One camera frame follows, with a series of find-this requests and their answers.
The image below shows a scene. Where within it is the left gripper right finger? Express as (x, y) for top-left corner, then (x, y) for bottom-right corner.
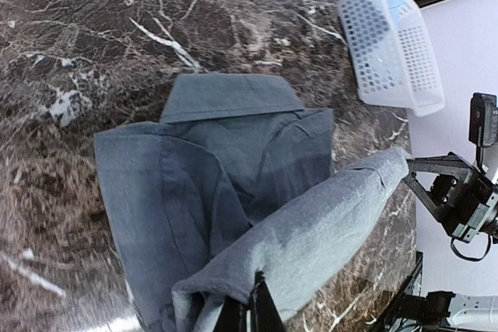
(251, 271), (286, 332)

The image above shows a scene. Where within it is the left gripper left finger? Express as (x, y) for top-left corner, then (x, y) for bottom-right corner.
(213, 296), (247, 332)

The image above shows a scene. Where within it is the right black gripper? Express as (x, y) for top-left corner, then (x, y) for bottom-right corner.
(403, 152), (497, 243)

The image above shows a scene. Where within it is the grey long sleeve shirt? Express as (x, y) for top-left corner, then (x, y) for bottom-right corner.
(94, 73), (409, 331)

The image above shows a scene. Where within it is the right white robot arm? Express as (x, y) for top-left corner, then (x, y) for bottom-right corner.
(371, 152), (497, 331)

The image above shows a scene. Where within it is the white plastic basket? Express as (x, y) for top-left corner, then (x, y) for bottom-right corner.
(338, 0), (445, 117)

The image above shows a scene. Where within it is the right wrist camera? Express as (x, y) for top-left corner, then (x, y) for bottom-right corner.
(468, 93), (497, 184)

